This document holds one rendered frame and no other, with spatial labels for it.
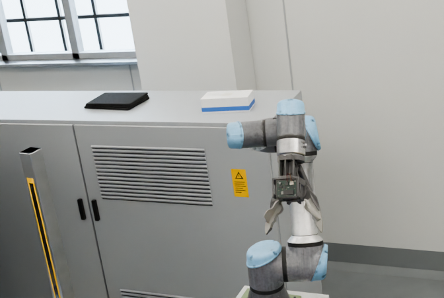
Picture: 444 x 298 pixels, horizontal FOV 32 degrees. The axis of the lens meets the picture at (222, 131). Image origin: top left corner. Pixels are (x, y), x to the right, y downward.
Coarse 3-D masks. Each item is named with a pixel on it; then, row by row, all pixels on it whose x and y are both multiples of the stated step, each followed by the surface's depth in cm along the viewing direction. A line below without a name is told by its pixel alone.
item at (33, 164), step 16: (32, 160) 286; (32, 176) 288; (32, 192) 291; (48, 192) 294; (32, 208) 295; (48, 208) 294; (48, 224) 295; (48, 240) 296; (48, 256) 300; (64, 256) 303; (48, 272) 304; (64, 272) 304; (64, 288) 305
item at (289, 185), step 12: (288, 156) 200; (300, 156) 202; (288, 168) 202; (276, 180) 200; (288, 180) 199; (300, 180) 199; (276, 192) 199; (288, 192) 198; (300, 192) 199; (288, 204) 204
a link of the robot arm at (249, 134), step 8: (256, 120) 218; (264, 120) 217; (232, 128) 216; (240, 128) 216; (248, 128) 215; (256, 128) 215; (264, 128) 215; (232, 136) 216; (240, 136) 215; (248, 136) 215; (256, 136) 215; (264, 136) 215; (232, 144) 217; (240, 144) 216; (248, 144) 216; (256, 144) 216; (264, 144) 216; (264, 152) 256; (272, 152) 256
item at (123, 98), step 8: (104, 96) 426; (112, 96) 424; (120, 96) 421; (128, 96) 419; (136, 96) 417; (144, 96) 420; (88, 104) 418; (96, 104) 415; (104, 104) 413; (112, 104) 411; (120, 104) 409; (128, 104) 407; (136, 104) 413
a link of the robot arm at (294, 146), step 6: (288, 138) 203; (294, 138) 203; (282, 144) 203; (288, 144) 202; (294, 144) 202; (300, 144) 203; (306, 144) 204; (282, 150) 203; (288, 150) 202; (294, 150) 202; (300, 150) 203
